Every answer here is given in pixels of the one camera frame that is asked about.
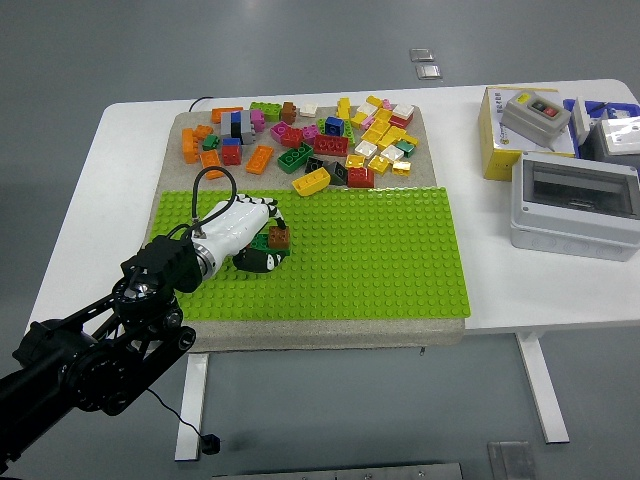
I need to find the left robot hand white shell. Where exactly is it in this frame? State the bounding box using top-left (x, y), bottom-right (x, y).
top-left (195, 193), bottom-right (291, 274)

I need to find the brown square toy brick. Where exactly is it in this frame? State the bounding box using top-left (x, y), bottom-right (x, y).
top-left (267, 225), bottom-right (292, 250)

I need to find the blue and red brick stack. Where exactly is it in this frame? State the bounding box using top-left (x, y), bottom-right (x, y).
top-left (221, 138), bottom-right (244, 167)

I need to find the green studded baseplate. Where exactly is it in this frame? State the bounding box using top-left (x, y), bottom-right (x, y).
top-left (147, 186), bottom-right (474, 322)

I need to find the dark green long toy brick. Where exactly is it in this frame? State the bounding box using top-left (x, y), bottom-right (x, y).
top-left (277, 141), bottom-right (315, 175)
top-left (249, 232), bottom-right (292, 257)

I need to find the orange long toy brick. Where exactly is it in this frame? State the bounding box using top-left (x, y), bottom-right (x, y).
top-left (181, 127), bottom-right (200, 165)
top-left (199, 149), bottom-right (224, 180)
top-left (244, 144), bottom-right (276, 176)
top-left (210, 106), bottom-right (245, 124)

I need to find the yellow curved toy brick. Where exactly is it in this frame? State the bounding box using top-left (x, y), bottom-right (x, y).
top-left (291, 168), bottom-right (331, 197)

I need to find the dark grey sloped toy brick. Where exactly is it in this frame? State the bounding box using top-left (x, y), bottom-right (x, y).
top-left (324, 160), bottom-right (349, 187)

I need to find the lime green long toy brick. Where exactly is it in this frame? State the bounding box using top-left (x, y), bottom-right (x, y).
top-left (248, 101), bottom-right (282, 123)

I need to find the red long toy brick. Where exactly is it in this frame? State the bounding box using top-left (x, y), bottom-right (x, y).
top-left (313, 134), bottom-right (350, 158)

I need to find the grey blue black brick stack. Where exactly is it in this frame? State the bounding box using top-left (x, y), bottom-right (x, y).
top-left (219, 109), bottom-right (255, 146)

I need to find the grey-brown foam mat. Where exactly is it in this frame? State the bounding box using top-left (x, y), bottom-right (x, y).
top-left (142, 103), bottom-right (466, 355)

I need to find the white table leg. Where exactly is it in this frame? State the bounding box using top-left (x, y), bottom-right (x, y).
top-left (514, 330), bottom-right (571, 445)
top-left (173, 349), bottom-right (211, 463)

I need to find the yellow cardboard box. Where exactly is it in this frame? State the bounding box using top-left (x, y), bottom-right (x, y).
top-left (477, 85), bottom-right (577, 182)

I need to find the blue plastic bin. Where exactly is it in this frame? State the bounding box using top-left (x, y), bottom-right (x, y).
top-left (562, 97), bottom-right (640, 159)

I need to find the grey box white lid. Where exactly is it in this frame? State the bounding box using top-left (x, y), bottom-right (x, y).
top-left (589, 117), bottom-right (640, 169)

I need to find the black plug with cord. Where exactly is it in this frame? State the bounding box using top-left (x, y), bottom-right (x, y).
top-left (146, 388), bottom-right (222, 456)

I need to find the grey push-button switch box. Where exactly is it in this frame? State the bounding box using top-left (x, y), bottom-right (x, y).
top-left (500, 92), bottom-right (573, 151)

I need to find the large grey enclosure box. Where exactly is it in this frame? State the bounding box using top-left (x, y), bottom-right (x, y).
top-left (509, 150), bottom-right (640, 263)

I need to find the white switch panel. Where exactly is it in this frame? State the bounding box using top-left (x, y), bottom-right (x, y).
top-left (570, 96), bottom-right (592, 146)

